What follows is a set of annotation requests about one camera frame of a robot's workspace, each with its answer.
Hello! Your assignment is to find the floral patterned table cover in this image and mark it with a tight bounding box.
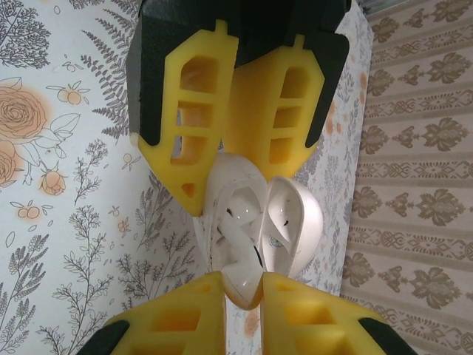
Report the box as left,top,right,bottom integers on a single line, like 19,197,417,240
0,0,374,355

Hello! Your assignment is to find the white earbud charging case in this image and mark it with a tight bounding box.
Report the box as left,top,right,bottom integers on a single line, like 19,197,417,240
191,152,325,282

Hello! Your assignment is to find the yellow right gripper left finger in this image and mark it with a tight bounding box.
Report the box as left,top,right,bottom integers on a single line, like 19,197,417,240
83,271,227,355

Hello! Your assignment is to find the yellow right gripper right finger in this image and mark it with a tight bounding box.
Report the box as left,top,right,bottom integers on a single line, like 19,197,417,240
260,271,402,355

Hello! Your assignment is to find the white wireless earbud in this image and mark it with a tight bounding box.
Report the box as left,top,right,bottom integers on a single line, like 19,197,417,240
217,217,265,311

